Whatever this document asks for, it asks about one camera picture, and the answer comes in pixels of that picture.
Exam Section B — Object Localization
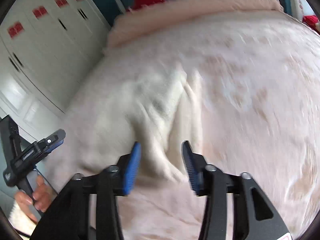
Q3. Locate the window with red decals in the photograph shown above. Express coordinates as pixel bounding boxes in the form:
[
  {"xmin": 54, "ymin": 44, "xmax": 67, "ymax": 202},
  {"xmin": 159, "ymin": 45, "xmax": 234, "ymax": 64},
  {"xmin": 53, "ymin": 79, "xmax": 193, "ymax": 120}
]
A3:
[{"xmin": 290, "ymin": 0, "xmax": 316, "ymax": 21}]

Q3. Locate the cream fuzzy sweater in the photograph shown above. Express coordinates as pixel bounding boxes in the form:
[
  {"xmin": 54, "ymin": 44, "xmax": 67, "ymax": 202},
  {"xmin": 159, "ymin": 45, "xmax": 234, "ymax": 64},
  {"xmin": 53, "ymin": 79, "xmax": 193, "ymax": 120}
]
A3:
[{"xmin": 77, "ymin": 70, "xmax": 203, "ymax": 181}]

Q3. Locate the left hand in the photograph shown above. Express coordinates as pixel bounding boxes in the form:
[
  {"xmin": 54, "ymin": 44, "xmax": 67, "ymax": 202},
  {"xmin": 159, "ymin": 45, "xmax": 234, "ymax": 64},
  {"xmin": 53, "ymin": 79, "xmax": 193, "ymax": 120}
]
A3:
[{"xmin": 15, "ymin": 175, "xmax": 57, "ymax": 223}]

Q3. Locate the red and cream clothes pile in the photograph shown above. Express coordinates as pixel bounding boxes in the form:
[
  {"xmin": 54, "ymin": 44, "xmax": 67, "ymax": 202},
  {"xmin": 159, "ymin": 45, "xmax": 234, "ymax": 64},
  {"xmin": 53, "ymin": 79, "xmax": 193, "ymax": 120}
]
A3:
[{"xmin": 302, "ymin": 15, "xmax": 320, "ymax": 34}]

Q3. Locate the red pillow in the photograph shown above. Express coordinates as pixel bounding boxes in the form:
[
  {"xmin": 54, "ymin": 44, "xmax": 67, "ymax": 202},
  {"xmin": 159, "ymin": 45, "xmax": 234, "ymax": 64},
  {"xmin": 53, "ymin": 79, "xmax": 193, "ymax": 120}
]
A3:
[{"xmin": 126, "ymin": 0, "xmax": 166, "ymax": 11}]

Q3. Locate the pink folded duvet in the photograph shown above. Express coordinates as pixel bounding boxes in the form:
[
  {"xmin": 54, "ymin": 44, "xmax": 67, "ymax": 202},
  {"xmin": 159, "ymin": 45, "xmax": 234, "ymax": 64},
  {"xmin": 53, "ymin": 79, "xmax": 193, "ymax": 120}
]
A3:
[{"xmin": 106, "ymin": 0, "xmax": 284, "ymax": 49}]

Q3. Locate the pink floral bed blanket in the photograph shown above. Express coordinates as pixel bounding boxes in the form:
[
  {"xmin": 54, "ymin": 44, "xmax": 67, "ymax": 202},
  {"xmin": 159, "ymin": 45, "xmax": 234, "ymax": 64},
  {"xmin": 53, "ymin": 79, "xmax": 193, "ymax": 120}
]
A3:
[{"xmin": 42, "ymin": 12, "xmax": 320, "ymax": 240}]

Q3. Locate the white wardrobe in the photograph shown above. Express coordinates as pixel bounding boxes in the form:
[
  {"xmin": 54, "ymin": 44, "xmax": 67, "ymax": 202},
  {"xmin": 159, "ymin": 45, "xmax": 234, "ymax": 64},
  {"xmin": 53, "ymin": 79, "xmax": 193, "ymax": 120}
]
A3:
[{"xmin": 1, "ymin": 0, "xmax": 110, "ymax": 142}]

